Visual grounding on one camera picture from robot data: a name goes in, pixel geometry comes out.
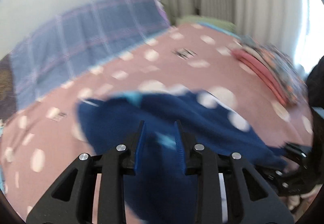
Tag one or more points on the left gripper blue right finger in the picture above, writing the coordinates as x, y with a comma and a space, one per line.
180, 149

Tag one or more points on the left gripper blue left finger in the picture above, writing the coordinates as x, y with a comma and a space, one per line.
138, 152

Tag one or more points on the navy star fleece garment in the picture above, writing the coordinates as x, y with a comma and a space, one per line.
160, 192

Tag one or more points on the folded pink floral clothes stack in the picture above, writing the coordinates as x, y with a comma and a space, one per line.
274, 68

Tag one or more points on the pink polka dot bedsheet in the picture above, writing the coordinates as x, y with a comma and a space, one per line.
41, 140

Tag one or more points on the light green sheet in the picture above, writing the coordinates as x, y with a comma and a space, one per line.
225, 25

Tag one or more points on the blue plaid pillow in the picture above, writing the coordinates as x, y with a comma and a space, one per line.
73, 42

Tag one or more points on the dark floral pillow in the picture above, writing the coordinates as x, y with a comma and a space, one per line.
7, 95

